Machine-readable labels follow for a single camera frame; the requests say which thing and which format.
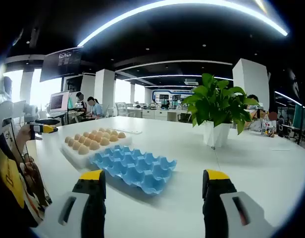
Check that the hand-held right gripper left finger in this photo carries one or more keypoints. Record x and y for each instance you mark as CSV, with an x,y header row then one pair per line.
x,y
93,210

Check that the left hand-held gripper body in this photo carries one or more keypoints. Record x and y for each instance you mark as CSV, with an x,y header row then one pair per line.
x,y
31,110

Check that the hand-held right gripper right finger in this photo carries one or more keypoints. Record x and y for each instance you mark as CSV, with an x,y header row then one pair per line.
x,y
217,210

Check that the group of brown eggs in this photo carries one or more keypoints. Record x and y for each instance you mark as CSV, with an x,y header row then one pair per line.
x,y
88,142

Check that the blue egg tray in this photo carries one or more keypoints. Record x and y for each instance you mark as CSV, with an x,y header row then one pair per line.
x,y
132,171

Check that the white foam egg holder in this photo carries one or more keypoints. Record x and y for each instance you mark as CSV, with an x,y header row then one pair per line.
x,y
73,158

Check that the person's left hand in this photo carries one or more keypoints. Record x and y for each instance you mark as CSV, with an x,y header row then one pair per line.
x,y
23,135

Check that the computer monitor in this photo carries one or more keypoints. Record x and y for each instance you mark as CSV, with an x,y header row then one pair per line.
x,y
59,101

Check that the white chest device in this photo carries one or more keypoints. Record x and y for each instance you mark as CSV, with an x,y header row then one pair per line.
x,y
4,106

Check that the white table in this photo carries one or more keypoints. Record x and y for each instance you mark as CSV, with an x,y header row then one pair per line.
x,y
192,198

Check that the small black screen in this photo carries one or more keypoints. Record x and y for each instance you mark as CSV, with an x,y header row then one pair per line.
x,y
74,83

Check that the black hanging screen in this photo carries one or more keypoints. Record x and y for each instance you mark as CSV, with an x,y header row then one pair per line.
x,y
61,64

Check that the operator person, dark clothes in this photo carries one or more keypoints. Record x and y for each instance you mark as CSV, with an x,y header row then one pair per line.
x,y
9,173

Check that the white office chair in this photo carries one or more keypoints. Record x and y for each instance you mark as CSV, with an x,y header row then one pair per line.
x,y
122,109

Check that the green plant in white pot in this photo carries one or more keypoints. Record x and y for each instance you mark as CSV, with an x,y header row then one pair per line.
x,y
214,104

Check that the ceiling air conditioner unit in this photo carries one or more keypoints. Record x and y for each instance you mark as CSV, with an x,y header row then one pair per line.
x,y
190,81

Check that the curved ceiling light strip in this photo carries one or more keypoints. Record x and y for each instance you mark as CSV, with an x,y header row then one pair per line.
x,y
167,7

